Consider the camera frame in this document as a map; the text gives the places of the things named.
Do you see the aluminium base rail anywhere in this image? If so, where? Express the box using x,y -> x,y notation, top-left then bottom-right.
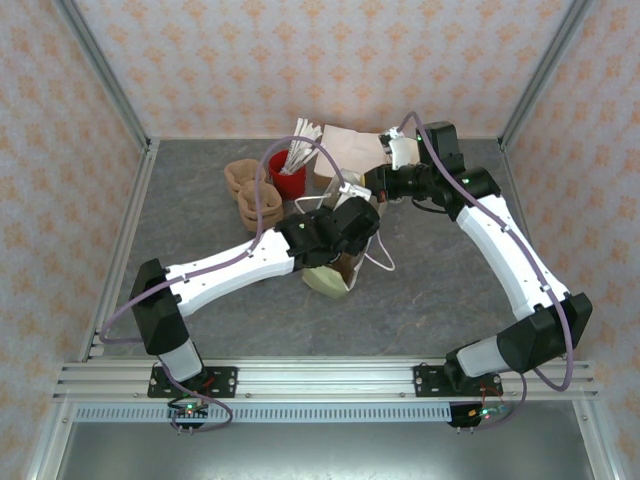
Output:
52,357 -> 599,404

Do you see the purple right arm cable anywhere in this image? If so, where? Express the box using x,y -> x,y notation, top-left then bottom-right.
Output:
397,110 -> 576,392

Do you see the aluminium frame post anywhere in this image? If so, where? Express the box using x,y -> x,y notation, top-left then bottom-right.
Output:
52,0 -> 154,154
498,0 -> 597,151

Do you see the purple board cable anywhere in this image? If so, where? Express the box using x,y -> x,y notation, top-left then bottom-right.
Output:
457,372 -> 529,432
169,394 -> 235,435

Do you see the red cup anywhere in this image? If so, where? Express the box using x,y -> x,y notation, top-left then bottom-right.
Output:
268,149 -> 308,201

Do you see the brown cardboard napkin box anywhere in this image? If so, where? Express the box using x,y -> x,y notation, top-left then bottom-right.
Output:
313,164 -> 346,191

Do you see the stack of paper napkins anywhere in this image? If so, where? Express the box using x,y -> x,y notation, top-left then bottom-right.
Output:
319,123 -> 389,176

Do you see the stack of pulp cup carriers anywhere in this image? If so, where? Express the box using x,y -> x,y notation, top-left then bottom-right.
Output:
236,180 -> 285,233
223,158 -> 267,202

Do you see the small circuit board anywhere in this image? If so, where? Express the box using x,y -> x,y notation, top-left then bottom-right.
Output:
449,402 -> 504,427
167,399 -> 211,421

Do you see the white paper bag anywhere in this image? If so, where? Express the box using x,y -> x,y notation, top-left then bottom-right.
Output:
294,169 -> 396,301

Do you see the white slotted cable duct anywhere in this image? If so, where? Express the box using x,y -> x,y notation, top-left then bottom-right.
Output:
73,404 -> 454,423

